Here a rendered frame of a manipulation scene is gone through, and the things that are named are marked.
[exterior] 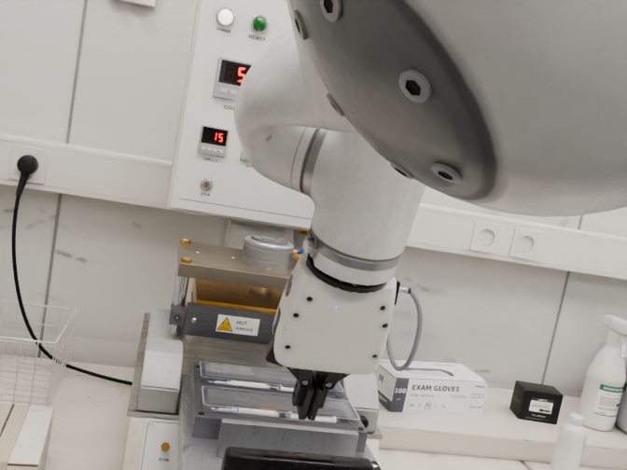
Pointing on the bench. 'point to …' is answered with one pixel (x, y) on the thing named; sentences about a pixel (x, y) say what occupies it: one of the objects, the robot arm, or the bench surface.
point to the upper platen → (235, 296)
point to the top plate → (240, 261)
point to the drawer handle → (288, 461)
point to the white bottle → (569, 444)
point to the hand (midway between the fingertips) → (309, 394)
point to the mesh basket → (40, 357)
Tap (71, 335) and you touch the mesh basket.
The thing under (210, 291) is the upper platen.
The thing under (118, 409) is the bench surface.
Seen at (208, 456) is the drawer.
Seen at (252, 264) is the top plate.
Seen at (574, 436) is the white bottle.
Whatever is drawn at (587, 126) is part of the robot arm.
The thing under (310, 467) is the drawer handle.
